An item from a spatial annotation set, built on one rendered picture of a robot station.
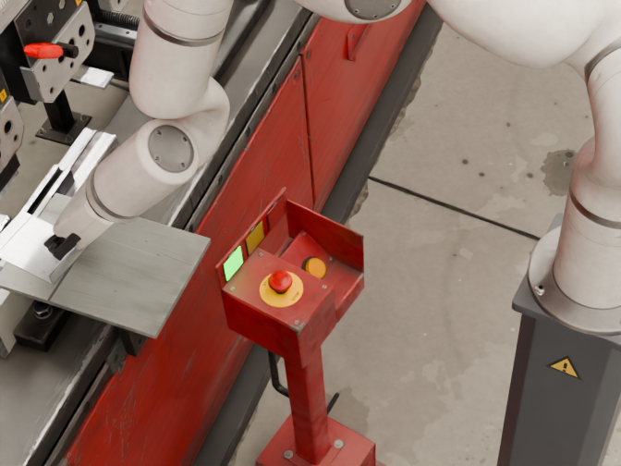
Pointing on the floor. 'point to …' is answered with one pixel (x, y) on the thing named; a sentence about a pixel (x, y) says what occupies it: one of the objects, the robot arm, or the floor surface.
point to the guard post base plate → (63, 131)
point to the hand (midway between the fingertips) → (67, 229)
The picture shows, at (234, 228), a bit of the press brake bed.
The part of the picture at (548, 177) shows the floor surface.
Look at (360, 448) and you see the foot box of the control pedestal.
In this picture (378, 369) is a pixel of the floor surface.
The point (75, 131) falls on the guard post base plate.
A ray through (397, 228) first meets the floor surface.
